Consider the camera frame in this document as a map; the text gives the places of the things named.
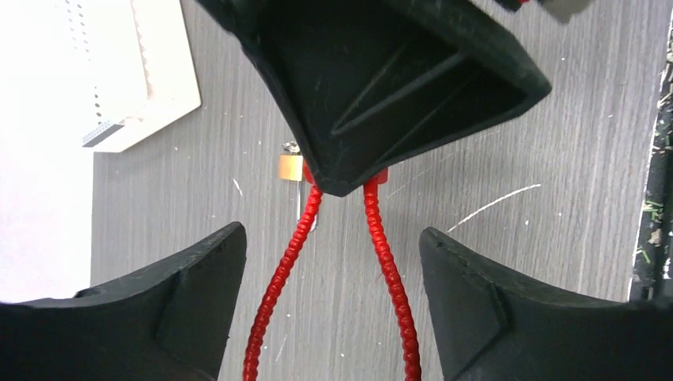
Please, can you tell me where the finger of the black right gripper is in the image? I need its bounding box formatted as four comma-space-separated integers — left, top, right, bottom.
202, 0, 552, 197

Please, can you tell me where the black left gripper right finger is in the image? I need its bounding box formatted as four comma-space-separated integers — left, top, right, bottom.
419, 227, 672, 380

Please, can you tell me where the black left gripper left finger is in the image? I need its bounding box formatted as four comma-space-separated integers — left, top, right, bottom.
1, 222, 247, 380

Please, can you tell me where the red cable padlock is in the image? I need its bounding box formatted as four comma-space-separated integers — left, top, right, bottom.
241, 165, 422, 380

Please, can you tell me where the brass padlock silver shackle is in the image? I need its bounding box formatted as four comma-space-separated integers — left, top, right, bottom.
278, 140, 319, 233

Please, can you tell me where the white perforated plastic basket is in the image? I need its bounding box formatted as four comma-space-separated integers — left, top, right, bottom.
1, 1, 202, 152

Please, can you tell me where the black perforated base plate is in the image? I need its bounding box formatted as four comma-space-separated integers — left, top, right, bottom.
629, 25, 672, 301

